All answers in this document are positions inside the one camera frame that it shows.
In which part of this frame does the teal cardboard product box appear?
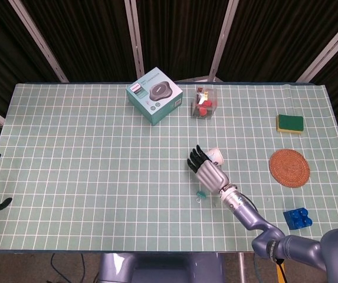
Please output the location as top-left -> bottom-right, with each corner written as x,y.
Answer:
126,67 -> 183,127

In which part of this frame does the blue toy building brick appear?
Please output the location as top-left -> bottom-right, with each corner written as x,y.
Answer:
283,208 -> 313,231

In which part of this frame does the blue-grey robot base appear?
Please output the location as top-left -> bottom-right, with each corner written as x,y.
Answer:
97,252 -> 226,283

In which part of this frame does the dark pleated curtain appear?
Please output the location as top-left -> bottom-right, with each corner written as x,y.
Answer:
0,0 -> 338,148

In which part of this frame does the white paper cup green print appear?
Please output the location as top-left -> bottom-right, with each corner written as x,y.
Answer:
205,147 -> 225,167

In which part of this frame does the clear plastic box red toy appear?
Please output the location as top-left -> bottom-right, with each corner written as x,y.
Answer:
191,86 -> 219,120

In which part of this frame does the green white checked tablecloth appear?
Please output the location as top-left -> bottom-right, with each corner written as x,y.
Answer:
0,82 -> 338,253

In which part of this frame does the green and yellow sponge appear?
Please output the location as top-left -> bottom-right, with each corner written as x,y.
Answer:
275,114 -> 304,136

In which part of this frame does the black floor cable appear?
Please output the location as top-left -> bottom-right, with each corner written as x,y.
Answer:
50,252 -> 99,283

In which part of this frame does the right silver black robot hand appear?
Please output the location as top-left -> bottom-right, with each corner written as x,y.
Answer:
187,144 -> 231,195

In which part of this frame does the round woven rattan coaster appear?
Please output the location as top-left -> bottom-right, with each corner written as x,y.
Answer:
269,149 -> 311,187

